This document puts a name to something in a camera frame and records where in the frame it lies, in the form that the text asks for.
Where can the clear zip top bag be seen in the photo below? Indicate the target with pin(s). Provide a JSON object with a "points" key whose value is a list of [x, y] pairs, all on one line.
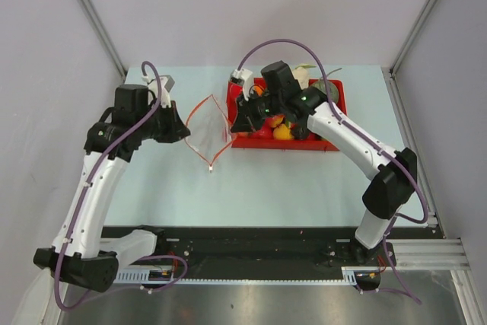
{"points": [[210, 134]]}

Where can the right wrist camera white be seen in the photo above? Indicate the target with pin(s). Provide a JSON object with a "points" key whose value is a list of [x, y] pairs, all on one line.
{"points": [[245, 77]]}

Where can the green melon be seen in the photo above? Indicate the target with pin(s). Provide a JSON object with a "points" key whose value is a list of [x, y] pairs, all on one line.
{"points": [[327, 88]]}

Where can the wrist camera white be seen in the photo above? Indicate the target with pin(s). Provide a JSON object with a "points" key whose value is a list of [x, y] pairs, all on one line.
{"points": [[245, 77], [167, 83]]}

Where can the orange fruit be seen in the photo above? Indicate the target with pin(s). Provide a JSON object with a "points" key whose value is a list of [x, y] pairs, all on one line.
{"points": [[258, 89]]}

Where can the dark purple fruit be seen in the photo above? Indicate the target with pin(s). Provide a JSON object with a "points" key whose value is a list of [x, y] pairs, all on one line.
{"points": [[300, 133]]}

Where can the red plastic tray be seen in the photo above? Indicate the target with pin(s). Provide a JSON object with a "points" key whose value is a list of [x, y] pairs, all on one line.
{"points": [[313, 143]]}

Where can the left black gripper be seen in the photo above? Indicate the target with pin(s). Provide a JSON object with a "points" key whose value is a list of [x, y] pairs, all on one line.
{"points": [[176, 129]]}

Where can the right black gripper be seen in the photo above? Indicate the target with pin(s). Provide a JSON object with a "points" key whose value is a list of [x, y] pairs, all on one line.
{"points": [[246, 121]]}

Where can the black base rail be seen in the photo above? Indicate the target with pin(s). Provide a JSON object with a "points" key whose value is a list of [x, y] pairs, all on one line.
{"points": [[270, 254]]}

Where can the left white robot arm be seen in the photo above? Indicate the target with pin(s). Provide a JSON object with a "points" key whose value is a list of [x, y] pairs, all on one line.
{"points": [[76, 256]]}

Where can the white cauliflower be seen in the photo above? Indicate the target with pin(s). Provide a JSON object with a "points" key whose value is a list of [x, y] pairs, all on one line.
{"points": [[302, 75]]}

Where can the red apple bottom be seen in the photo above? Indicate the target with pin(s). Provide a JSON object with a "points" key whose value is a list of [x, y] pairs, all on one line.
{"points": [[263, 133]]}

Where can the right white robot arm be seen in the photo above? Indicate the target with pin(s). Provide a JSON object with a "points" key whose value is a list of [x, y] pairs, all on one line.
{"points": [[392, 173]]}

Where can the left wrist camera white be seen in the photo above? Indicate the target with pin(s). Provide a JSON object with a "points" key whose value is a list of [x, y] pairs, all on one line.
{"points": [[167, 83]]}

